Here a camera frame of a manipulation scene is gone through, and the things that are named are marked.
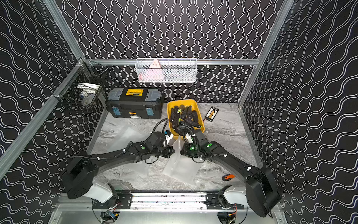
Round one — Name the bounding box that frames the clear zip-top bag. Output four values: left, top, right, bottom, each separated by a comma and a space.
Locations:
163, 138, 202, 185

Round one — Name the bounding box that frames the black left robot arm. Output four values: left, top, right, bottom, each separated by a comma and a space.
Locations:
62, 131, 175, 206

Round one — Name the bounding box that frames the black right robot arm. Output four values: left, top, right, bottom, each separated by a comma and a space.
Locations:
180, 129, 282, 217

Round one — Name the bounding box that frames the stack of clear zip-top bags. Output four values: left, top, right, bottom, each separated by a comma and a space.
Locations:
105, 125, 150, 177

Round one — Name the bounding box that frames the pile of toy eggplants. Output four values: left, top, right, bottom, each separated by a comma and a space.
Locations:
169, 105, 203, 129

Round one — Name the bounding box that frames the small black picture card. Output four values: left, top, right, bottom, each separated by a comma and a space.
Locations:
204, 106, 219, 122

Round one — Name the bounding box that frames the yellow plastic bin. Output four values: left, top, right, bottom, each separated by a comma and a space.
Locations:
167, 99, 205, 140

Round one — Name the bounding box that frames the black toolbox with blue latches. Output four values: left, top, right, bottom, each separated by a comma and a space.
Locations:
106, 87, 164, 119

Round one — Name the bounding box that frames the pink triangular card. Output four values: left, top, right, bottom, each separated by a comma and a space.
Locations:
143, 59, 165, 81

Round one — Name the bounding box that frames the orange handled screwdriver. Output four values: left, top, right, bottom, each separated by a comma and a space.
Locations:
222, 174, 235, 182

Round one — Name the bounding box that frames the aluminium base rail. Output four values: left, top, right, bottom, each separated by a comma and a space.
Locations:
56, 191, 246, 213

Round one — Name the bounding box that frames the white wire basket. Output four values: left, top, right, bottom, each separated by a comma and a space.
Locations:
135, 58, 198, 83

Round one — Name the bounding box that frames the black wire basket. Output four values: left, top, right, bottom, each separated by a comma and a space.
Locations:
53, 58, 111, 114

